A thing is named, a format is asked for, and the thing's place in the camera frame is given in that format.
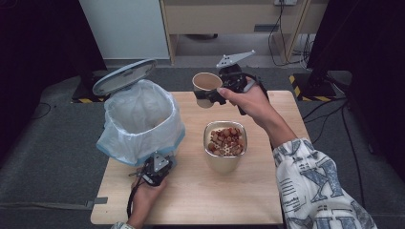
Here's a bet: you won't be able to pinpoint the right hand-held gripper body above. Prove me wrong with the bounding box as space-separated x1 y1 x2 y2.
216 50 258 95

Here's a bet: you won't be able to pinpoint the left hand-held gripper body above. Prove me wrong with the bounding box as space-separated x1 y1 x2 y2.
128 152 175 188

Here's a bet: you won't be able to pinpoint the brown paper cup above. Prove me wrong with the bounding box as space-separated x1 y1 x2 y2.
191 72 224 110

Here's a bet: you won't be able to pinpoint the translucent white bin liner bag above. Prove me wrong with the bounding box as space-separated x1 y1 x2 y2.
96 78 186 167

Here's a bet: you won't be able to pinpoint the white grey pedal trash bin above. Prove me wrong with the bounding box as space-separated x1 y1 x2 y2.
92 58 180 170

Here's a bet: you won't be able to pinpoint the person's left hand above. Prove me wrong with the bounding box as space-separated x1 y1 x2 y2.
128 177 168 227

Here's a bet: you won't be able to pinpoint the person's right hand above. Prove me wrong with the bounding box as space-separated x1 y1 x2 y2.
216 75 281 131

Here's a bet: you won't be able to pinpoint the brown nuts and dried fruit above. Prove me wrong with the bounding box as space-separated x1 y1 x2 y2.
207 127 245 156

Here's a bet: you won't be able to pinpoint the metal food container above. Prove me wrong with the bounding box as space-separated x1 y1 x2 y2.
202 120 248 175

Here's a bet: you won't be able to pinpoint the light wooden desk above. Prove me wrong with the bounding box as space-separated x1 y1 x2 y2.
160 0 330 66

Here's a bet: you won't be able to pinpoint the striped black stand base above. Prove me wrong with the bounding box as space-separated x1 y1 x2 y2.
71 74 119 105
288 72 339 103

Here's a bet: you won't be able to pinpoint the white cabinet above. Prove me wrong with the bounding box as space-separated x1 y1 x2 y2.
78 0 171 61

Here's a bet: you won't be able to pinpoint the black curtain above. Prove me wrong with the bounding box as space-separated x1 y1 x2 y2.
307 0 405 184
0 0 108 166

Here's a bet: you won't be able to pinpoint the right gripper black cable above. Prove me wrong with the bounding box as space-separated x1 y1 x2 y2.
237 73 270 116

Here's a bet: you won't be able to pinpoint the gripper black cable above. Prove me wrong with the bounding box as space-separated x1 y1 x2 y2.
237 73 270 116
126 176 145 219

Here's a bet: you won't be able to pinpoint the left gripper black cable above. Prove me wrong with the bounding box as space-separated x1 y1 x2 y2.
126 176 145 219

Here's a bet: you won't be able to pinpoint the black hanging cables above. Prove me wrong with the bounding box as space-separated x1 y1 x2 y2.
267 0 316 69

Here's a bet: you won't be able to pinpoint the grey table strap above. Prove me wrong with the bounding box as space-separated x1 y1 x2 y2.
84 197 109 210

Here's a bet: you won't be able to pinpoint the thin black floor cable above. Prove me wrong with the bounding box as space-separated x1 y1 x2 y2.
31 102 53 121

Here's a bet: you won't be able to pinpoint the black floor cables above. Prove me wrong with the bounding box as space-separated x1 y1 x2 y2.
301 97 374 229

